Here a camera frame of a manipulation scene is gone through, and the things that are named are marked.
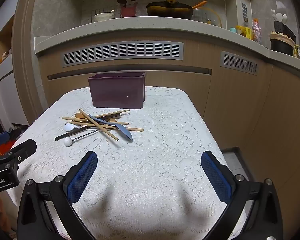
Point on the black pot with cream lid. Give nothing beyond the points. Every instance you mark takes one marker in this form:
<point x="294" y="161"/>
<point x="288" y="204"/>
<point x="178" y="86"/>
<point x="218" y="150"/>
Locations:
<point x="281" y="45"/>

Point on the black utensil rack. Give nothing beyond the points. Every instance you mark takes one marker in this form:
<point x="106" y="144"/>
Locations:
<point x="283" y="30"/>

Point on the cartoon wall sticker pink apron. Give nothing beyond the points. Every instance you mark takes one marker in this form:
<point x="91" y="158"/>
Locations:
<point x="127" y="2"/>

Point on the white stone mortar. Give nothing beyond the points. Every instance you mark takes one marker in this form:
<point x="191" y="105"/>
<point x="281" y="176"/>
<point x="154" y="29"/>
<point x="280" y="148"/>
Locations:
<point x="103" y="17"/>

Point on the light wooden spoon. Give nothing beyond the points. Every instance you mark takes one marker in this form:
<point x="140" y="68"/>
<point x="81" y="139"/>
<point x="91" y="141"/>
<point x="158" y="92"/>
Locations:
<point x="78" y="115"/>

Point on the yellow jar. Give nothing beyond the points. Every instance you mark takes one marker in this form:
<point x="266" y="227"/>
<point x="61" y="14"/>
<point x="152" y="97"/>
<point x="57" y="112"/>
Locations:
<point x="243" y="32"/>

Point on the white ceramic spoon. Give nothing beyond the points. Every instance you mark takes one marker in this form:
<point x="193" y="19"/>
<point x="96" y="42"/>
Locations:
<point x="68" y="127"/>

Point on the short grey vent grille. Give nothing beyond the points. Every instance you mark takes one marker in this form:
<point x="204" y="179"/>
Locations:
<point x="238" y="62"/>

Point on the grey kitchen countertop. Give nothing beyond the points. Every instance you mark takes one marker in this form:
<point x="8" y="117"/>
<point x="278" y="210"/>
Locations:
<point x="140" y="27"/>

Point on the metal stick with white ball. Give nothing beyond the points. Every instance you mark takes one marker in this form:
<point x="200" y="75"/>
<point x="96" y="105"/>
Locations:
<point x="68" y="142"/>

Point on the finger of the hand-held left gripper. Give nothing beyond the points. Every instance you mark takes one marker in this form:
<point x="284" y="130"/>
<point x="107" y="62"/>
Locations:
<point x="25" y="148"/>
<point x="1" y="137"/>

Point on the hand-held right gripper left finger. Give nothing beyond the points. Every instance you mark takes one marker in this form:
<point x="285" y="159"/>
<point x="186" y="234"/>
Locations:
<point x="83" y="172"/>

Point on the long grey vent grille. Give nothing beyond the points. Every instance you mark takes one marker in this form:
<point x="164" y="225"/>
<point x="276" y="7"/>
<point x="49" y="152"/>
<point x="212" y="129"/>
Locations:
<point x="122" y="52"/>

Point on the dark brown wooden utensil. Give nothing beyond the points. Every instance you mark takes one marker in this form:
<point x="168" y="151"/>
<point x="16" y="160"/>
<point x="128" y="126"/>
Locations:
<point x="65" y="135"/>

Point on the purple plastic utensil holder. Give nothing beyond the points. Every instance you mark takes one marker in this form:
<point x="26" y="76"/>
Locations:
<point x="115" y="92"/>

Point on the white shelf cabinet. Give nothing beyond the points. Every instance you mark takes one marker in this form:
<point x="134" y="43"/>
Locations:
<point x="7" y="85"/>

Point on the white lace tablecloth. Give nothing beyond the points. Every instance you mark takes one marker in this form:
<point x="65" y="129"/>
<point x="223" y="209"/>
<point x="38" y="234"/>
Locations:
<point x="145" y="170"/>

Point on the blue grey spoon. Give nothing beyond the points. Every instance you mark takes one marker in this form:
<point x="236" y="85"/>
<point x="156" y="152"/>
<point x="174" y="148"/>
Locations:
<point x="125" y="133"/>

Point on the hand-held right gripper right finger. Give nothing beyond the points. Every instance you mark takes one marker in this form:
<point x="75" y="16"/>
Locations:
<point x="215" y="175"/>

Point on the clear bottle with orange cap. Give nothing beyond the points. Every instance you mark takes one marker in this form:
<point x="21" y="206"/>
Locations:
<point x="257" y="31"/>

